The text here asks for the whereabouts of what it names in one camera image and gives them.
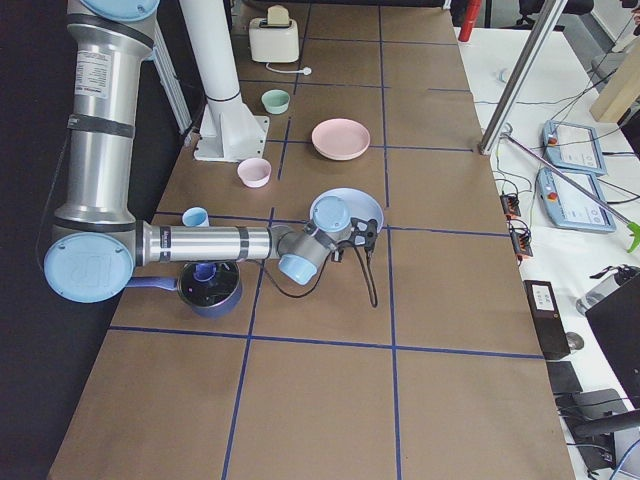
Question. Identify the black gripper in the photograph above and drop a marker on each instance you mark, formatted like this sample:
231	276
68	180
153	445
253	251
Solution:
340	255

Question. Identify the blue plate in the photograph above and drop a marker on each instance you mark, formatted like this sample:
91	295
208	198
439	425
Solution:
361	205

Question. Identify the pink plate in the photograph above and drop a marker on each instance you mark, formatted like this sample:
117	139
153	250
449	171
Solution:
340	139

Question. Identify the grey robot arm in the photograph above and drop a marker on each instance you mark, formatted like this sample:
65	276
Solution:
97	242

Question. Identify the pink bowl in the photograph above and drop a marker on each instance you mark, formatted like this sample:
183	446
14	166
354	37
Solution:
254	172

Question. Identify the orange black connector far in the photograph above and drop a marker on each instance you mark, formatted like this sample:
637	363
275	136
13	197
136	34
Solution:
510	205

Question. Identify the orange black connector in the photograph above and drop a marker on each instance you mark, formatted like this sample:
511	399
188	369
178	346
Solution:
520	235
510	205

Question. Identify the green bowl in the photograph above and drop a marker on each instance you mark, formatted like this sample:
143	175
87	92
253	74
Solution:
275	101

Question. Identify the dark blue pot with lid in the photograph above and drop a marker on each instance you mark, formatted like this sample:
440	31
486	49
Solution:
210	289

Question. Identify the orange black connector near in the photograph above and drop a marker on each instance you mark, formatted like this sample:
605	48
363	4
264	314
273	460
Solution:
520	235

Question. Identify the light blue cup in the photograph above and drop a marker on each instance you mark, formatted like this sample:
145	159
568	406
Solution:
195	217

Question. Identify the white toaster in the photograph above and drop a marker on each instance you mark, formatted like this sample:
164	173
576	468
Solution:
273	44

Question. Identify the teach pendant tablet near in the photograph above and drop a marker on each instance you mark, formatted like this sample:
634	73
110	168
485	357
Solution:
568	208

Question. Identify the teach pendant tablet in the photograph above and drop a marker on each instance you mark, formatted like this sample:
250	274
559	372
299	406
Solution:
573	146
568	208

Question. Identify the black box on side table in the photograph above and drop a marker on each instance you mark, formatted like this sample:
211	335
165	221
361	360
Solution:
546	319

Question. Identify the teach pendant tablet far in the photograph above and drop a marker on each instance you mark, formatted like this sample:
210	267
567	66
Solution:
573	146

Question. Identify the bread slice in toaster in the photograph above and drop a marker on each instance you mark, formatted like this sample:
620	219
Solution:
278	17

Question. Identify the red cylinder object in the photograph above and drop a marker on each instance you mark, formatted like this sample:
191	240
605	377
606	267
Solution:
472	10

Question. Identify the reacher grabber stick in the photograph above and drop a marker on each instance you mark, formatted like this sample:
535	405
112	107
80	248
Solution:
632	226

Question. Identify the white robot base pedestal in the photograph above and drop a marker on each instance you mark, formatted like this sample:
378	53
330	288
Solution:
229	131

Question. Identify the aluminium frame post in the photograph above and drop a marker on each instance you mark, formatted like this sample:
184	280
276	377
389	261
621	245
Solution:
549	15

